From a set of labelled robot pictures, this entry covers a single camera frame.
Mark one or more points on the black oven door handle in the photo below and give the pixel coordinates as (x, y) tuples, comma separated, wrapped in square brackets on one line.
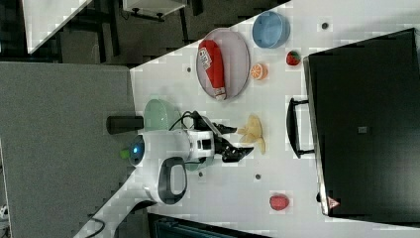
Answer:
[(292, 128)]

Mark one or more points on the green mug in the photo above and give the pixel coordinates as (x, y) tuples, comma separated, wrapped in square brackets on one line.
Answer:
[(196, 166)]

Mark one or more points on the dark blue storage bin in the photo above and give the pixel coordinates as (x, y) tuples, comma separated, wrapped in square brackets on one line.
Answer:
[(169, 227)]

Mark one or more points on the orange slice toy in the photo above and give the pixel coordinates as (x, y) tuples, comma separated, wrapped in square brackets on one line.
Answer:
[(258, 71)]

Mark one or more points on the black toaster oven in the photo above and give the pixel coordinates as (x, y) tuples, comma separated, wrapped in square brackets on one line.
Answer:
[(364, 113)]

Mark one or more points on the red ketchup bottle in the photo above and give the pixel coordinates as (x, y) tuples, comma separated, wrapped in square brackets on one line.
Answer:
[(211, 59)]

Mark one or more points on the black cylindrical cup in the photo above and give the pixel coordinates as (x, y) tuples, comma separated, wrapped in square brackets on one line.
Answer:
[(122, 124)]

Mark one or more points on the grey round plate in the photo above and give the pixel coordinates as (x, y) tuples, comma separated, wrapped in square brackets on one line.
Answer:
[(236, 59)]

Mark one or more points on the small red strawberry toy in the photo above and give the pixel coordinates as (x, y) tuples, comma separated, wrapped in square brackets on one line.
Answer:
[(293, 58)]

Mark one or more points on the green marker pen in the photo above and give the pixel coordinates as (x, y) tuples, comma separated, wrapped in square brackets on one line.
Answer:
[(125, 154)]

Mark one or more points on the blue bowl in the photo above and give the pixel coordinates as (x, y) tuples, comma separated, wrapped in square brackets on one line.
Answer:
[(270, 30)]

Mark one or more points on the white cabinet on casters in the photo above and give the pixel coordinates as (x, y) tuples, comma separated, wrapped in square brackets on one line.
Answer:
[(153, 10)]

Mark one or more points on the large red strawberry toy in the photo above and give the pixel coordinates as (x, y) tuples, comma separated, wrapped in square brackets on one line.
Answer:
[(278, 202)]

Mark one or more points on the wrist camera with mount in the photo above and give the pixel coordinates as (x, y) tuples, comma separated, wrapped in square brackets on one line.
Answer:
[(202, 123)]

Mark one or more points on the peeled yellow banana toy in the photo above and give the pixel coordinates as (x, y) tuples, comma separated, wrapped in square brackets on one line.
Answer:
[(252, 133)]

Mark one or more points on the green colander bowl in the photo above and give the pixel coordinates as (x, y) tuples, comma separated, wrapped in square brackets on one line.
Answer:
[(159, 115)]

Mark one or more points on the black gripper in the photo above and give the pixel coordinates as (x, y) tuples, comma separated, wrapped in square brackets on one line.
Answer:
[(224, 148)]

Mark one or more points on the white side table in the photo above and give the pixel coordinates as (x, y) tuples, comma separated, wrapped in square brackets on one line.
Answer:
[(43, 18)]

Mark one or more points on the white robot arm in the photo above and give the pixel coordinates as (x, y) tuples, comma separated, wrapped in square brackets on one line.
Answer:
[(161, 158)]

